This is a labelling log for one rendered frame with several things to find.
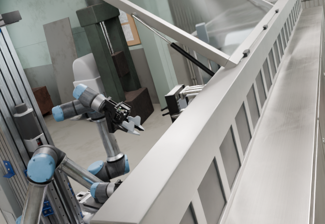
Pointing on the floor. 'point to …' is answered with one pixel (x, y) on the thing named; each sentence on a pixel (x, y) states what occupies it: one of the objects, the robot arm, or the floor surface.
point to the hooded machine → (88, 74)
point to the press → (112, 54)
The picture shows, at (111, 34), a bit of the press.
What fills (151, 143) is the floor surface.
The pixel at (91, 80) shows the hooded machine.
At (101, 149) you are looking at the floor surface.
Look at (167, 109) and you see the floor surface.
